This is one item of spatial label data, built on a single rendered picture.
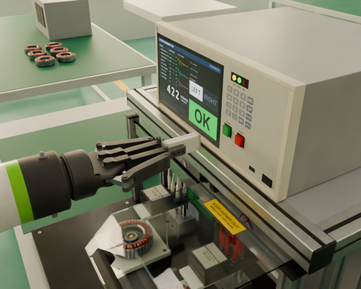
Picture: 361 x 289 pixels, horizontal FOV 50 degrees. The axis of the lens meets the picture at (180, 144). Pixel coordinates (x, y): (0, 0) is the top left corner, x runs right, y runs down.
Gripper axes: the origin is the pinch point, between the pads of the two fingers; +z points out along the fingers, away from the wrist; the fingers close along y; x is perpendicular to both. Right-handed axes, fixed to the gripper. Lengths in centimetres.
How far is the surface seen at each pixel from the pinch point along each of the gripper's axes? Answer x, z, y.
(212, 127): -1.1, 9.7, -4.7
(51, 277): -41, -24, -21
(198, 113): -0.2, 9.7, -10.0
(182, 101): -0.1, 9.8, -16.6
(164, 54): 8.1, 9.7, -24.5
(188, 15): 2, 49, -80
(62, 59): -39, 22, -185
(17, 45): -42, 5, -238
